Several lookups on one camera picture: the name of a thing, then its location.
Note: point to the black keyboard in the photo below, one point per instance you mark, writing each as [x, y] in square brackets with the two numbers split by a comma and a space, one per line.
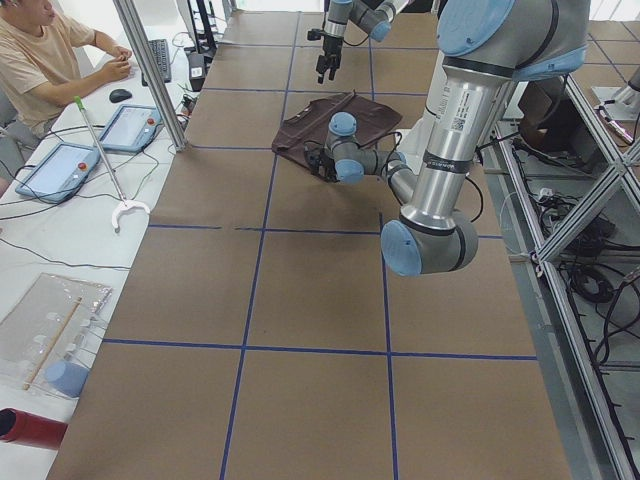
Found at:
[161, 54]

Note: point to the blue bottle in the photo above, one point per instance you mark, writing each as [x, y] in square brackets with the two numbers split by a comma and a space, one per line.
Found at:
[67, 377]

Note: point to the black computer mouse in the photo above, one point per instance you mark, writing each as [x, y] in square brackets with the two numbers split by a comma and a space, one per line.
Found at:
[119, 95]

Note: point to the wooden stick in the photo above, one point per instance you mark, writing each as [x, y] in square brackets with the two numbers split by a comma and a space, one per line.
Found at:
[49, 346]

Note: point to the red cylinder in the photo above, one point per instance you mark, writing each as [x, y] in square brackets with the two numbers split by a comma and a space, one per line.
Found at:
[28, 429]

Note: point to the aluminium frame post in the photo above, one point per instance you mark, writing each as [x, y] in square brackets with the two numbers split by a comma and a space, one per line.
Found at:
[138, 40]

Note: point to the white reacher grabber tool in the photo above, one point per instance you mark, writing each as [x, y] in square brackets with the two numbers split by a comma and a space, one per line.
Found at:
[125, 204]

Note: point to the far teach pendant tablet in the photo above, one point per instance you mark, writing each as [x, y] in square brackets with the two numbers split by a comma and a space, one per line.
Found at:
[130, 129]

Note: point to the right side aluminium rack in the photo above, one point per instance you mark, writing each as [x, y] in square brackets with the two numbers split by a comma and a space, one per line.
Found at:
[569, 171]

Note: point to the silver foil bag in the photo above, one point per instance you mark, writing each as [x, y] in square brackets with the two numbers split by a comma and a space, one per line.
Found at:
[35, 318]

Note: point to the seated person beige shirt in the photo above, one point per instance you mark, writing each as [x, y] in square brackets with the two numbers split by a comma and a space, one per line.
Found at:
[40, 73]

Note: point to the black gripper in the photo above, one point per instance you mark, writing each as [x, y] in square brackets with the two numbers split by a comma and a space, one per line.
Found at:
[331, 46]
[321, 165]

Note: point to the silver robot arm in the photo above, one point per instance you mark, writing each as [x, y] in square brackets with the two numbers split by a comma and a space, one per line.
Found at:
[485, 44]
[375, 22]

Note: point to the teach pendant tablet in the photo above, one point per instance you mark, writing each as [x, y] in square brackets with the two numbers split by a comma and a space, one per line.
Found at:
[61, 174]
[130, 129]

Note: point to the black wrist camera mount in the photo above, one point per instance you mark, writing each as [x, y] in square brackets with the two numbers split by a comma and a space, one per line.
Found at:
[315, 34]
[313, 155]

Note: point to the near teach pendant tablet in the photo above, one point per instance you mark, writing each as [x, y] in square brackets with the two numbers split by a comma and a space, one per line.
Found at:
[61, 174]

